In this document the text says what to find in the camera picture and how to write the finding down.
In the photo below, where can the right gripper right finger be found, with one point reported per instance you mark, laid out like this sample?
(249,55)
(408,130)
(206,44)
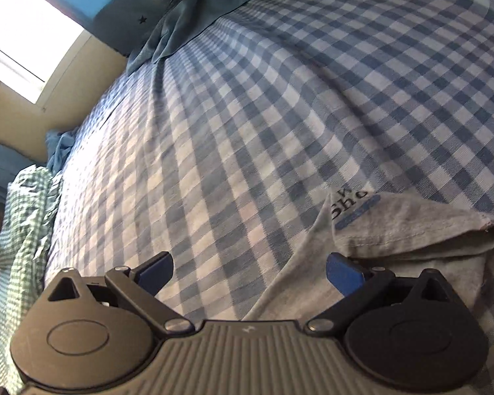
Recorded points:
(410,333)

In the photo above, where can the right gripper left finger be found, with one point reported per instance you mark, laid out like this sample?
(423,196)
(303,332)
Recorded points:
(94,333)

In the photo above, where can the grey printed pants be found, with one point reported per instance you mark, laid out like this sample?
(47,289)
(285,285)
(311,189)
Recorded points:
(403,233)

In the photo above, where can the green white checked pillow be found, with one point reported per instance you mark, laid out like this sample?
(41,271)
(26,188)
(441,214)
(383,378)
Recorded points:
(33,198)

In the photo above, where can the small blue cloth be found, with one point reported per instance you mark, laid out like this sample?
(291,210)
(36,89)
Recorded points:
(59,144)

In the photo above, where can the blue white checked bedsheet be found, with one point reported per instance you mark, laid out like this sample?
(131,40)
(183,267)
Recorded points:
(224,153)

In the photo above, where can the white window frame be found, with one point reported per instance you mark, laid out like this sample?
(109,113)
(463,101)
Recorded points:
(37,44)

